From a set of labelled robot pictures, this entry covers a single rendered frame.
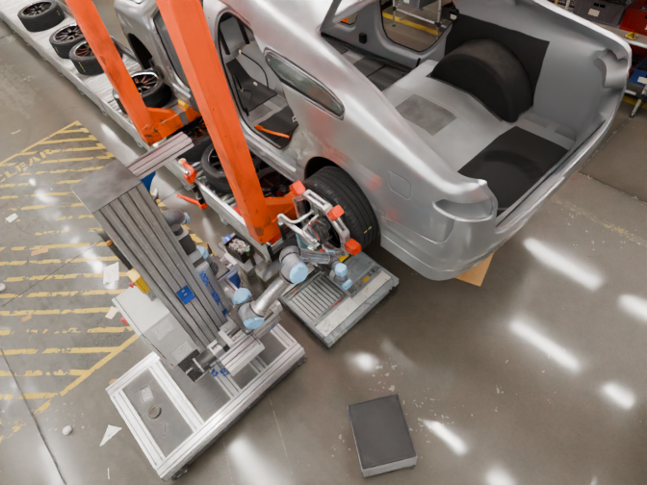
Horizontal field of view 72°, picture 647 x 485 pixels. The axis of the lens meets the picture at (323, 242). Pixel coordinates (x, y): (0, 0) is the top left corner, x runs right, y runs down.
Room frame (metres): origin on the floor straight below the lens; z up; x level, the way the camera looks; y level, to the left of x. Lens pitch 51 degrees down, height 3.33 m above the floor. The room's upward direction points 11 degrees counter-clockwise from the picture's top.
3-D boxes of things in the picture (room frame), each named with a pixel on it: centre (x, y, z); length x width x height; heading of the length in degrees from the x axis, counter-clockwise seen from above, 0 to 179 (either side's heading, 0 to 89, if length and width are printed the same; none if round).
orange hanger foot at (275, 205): (2.62, 0.20, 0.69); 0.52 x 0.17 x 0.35; 124
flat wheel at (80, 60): (6.45, 2.62, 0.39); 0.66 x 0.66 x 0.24
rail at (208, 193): (3.49, 1.14, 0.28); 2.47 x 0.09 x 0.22; 34
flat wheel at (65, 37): (7.06, 3.05, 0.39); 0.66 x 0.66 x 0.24
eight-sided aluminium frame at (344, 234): (2.14, -0.01, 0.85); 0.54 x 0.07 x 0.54; 34
